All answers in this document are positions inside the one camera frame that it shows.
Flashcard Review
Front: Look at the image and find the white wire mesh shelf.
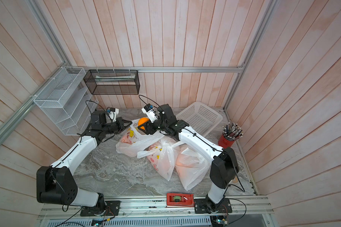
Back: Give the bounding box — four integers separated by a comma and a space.
34, 67, 98, 136

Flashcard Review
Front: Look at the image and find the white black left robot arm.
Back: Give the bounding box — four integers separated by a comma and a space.
37, 111, 132, 211

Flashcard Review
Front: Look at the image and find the white plastic perforated basket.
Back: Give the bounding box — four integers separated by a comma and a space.
176, 102, 223, 137

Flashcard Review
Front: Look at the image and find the white printed bag back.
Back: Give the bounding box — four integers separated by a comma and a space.
116, 119, 164, 158

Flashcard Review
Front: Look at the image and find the red cup of pens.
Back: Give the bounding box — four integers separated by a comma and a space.
218, 123, 243, 148

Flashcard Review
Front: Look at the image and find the orange fruit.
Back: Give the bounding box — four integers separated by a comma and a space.
138, 117, 151, 131

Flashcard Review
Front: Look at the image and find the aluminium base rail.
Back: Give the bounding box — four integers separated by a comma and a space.
35, 196, 279, 227

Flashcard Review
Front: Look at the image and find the red tape dispenser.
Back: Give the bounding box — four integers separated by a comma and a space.
166, 193, 195, 207

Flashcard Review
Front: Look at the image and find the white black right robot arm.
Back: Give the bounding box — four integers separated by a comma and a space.
138, 104, 239, 214

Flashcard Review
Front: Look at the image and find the white printed bag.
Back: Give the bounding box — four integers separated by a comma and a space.
137, 136, 180, 181
116, 119, 164, 158

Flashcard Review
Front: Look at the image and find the white plastic bag front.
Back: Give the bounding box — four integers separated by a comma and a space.
175, 144, 211, 191

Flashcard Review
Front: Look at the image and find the black wire mesh basket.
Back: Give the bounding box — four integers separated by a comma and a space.
84, 69, 140, 95

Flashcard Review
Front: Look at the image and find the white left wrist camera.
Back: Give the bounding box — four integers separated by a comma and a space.
106, 107, 119, 122

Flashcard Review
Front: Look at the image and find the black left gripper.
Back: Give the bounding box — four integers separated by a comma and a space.
102, 117, 133, 134

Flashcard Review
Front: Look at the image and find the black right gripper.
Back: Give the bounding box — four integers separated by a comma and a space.
138, 117, 170, 136

